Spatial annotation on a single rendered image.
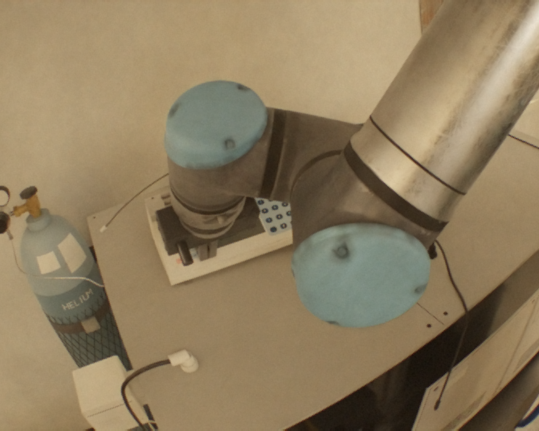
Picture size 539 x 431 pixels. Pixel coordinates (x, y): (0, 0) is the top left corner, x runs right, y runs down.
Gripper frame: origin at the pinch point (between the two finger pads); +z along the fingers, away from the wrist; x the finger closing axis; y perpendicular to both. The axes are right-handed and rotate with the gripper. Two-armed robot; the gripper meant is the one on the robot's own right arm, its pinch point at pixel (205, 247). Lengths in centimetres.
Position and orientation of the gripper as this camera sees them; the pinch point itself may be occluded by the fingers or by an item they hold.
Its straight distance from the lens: 67.4
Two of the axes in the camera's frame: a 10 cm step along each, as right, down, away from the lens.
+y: 4.0, 8.6, -3.3
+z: -1.5, 4.2, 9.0
